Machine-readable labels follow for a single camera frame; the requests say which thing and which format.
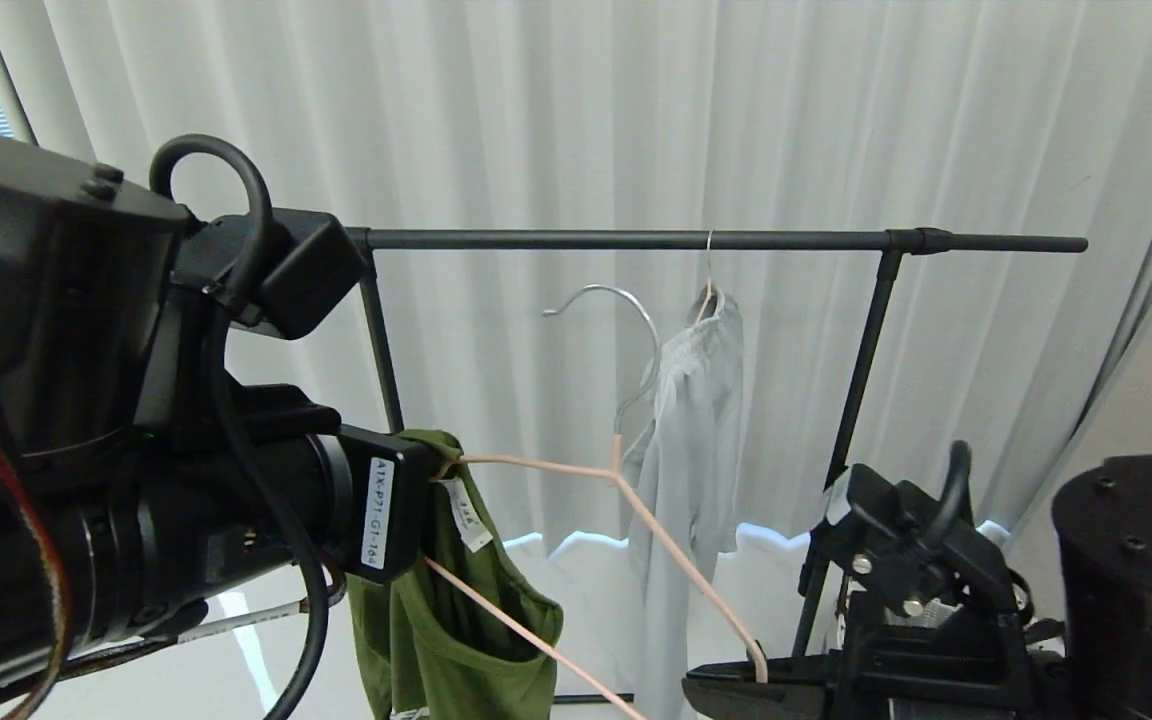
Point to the black clothes rack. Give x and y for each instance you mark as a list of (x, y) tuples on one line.
[(636, 240)]

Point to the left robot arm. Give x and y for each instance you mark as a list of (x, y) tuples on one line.
[(36, 300)]

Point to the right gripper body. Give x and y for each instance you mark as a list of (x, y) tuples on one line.
[(936, 680)]

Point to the olive green garment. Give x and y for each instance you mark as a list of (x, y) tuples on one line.
[(456, 640)]

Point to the white curtain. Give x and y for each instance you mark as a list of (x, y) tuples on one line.
[(536, 100)]

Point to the pink clothes hanger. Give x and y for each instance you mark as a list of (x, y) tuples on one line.
[(617, 455), (704, 308)]

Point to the pale grey shorts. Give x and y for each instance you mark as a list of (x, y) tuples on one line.
[(686, 450)]

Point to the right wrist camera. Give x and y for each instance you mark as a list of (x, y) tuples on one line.
[(926, 570)]

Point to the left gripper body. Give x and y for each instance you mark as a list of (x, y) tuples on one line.
[(236, 520)]

